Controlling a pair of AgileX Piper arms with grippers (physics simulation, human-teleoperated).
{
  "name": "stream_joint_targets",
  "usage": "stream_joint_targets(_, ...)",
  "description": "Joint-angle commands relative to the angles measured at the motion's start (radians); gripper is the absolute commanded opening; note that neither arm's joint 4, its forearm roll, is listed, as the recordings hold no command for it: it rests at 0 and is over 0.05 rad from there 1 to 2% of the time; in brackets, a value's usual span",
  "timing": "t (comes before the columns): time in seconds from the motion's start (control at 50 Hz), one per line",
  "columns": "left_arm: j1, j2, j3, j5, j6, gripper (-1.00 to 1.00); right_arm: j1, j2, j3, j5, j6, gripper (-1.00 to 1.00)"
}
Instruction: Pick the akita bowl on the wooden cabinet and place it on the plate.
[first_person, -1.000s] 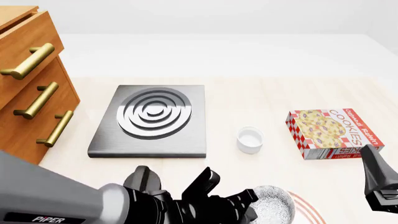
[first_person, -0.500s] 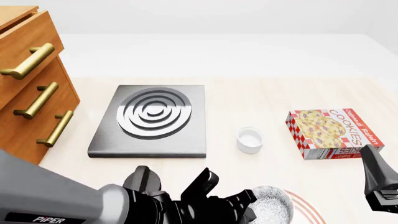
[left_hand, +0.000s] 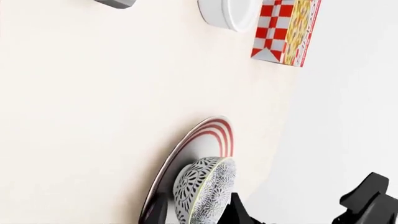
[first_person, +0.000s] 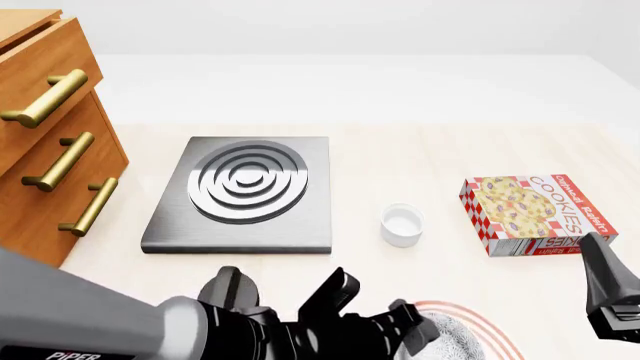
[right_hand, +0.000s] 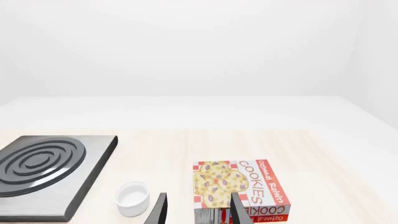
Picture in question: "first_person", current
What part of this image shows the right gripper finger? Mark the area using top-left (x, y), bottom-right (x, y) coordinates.
top-left (579, 231), bottom-right (640, 313)

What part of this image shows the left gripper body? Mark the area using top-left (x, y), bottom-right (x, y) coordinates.
top-left (279, 266), bottom-right (401, 360)

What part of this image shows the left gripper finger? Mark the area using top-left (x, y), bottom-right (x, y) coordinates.
top-left (387, 298), bottom-right (442, 353)

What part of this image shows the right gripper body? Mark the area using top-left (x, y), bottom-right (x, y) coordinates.
top-left (586, 303), bottom-right (640, 343)

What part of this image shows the patterned bowl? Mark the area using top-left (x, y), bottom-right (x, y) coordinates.
top-left (398, 312), bottom-right (490, 360)

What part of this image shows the white plate with red rings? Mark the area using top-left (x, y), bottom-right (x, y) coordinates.
top-left (394, 299), bottom-right (527, 360)

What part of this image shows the small white bowl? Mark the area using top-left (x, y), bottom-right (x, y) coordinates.
top-left (379, 202), bottom-right (426, 249)

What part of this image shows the flat stove plate with rings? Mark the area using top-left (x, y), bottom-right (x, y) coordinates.
top-left (140, 135), bottom-right (334, 256)

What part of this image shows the wooden cabinet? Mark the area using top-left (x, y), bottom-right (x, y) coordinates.
top-left (0, 9), bottom-right (130, 269)

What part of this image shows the printed cookies box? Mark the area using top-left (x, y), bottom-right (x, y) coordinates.
top-left (458, 173), bottom-right (620, 258)

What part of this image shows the wooden drawer, closed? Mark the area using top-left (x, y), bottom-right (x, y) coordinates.
top-left (0, 125), bottom-right (130, 269)
top-left (0, 89), bottom-right (116, 241)

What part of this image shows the wooden drawer pulled open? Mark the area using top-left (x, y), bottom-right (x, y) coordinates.
top-left (0, 17), bottom-right (105, 178)

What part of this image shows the brass drawer handle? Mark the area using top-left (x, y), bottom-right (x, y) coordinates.
top-left (57, 177), bottom-right (120, 238)
top-left (0, 68), bottom-right (90, 130)
top-left (21, 131), bottom-right (96, 193)

